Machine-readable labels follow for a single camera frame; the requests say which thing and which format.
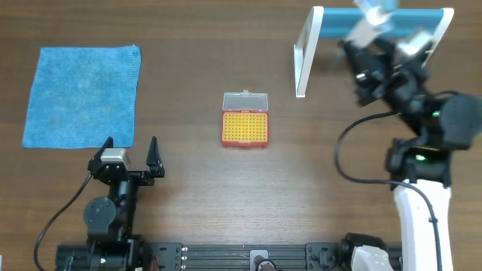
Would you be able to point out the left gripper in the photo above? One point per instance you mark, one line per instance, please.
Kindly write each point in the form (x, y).
(113, 175)

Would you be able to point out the white pipette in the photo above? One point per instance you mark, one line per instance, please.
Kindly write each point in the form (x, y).
(367, 30)

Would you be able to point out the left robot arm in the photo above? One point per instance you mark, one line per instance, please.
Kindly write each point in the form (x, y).
(99, 214)

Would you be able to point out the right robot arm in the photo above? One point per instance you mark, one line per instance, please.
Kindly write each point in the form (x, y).
(418, 226)

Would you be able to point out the blue cloth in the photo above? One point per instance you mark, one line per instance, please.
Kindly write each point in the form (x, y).
(83, 98)

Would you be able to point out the red and yellow tip box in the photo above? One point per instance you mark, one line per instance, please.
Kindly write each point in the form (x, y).
(244, 128)

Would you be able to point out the white and blue stand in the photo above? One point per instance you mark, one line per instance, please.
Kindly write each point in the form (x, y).
(335, 22)

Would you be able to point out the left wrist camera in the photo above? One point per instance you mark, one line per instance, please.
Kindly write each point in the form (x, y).
(114, 156)

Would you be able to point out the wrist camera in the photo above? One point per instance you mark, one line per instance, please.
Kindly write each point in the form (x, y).
(114, 156)
(414, 43)

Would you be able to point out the mounting rail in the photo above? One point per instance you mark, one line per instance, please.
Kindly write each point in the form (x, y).
(218, 256)

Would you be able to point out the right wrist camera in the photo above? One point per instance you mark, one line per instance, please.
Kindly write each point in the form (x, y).
(414, 43)

